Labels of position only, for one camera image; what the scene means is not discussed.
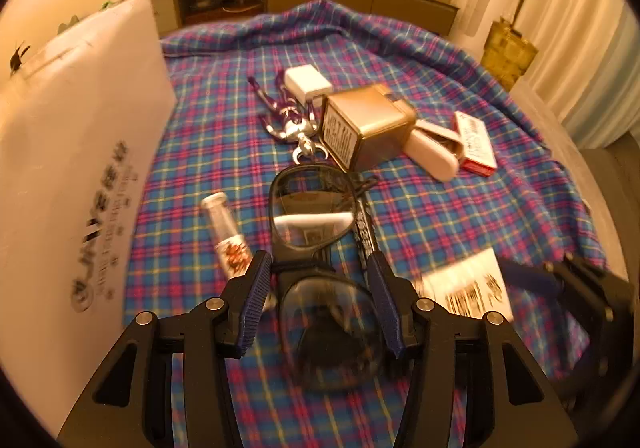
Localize white power adapter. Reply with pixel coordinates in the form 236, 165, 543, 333
284, 66, 333, 106

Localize white printed sachet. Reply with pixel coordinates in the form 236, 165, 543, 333
422, 248, 515, 323

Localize purple silver toy figure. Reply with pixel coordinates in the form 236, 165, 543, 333
248, 75, 331, 163

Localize small clear bottle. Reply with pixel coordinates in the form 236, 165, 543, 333
200, 194, 251, 281

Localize dark leafed plant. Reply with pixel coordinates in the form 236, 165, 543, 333
9, 42, 32, 77

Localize cream curtain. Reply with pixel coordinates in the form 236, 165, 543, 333
510, 0, 640, 149

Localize gold tin box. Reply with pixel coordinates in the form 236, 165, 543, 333
320, 84, 417, 172

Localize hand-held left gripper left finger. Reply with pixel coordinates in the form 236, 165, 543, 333
57, 250, 273, 448

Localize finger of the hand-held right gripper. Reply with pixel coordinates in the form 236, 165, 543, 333
552, 320, 626, 424
499, 252, 635, 326

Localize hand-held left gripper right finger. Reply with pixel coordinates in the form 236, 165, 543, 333
367, 250, 581, 448

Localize red white small carton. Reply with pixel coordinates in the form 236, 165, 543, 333
452, 110, 498, 177

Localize yellow woven bag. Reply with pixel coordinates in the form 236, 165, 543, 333
482, 20, 540, 88

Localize blue plaid blanket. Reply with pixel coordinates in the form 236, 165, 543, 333
122, 0, 608, 448

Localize black framed glasses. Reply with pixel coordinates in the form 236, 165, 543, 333
267, 165, 388, 391

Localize small pink white case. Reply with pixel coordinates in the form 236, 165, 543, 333
404, 119, 463, 181

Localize white cardboard box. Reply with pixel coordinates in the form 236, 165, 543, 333
0, 0, 178, 429

